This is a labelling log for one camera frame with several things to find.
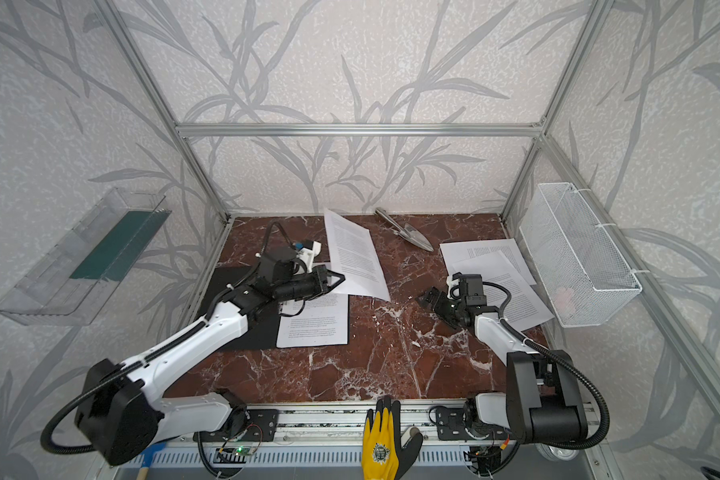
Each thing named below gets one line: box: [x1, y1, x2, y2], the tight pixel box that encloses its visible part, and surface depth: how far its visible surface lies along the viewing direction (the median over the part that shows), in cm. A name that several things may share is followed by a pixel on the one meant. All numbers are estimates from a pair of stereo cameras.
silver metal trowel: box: [375, 207, 434, 252], surface depth 116 cm
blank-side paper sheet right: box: [451, 250, 555, 331], surface depth 104 cm
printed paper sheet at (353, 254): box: [324, 207, 391, 302], surface depth 89 cm
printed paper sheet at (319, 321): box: [276, 293, 349, 348], surface depth 91 cm
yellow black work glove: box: [362, 395, 424, 480], surface depth 71 cm
